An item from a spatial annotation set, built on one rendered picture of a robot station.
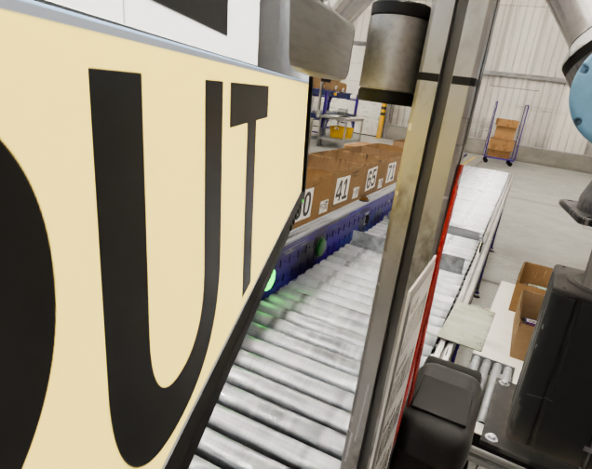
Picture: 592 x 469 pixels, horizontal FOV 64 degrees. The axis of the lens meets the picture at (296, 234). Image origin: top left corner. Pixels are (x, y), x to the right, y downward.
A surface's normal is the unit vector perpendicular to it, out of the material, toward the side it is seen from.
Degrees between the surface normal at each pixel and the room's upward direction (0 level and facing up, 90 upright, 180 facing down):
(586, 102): 93
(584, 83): 94
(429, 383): 8
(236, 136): 86
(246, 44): 86
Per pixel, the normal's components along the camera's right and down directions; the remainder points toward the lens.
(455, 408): 0.07, -0.91
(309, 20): 0.93, 0.22
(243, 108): 0.99, 0.09
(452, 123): -0.44, 0.22
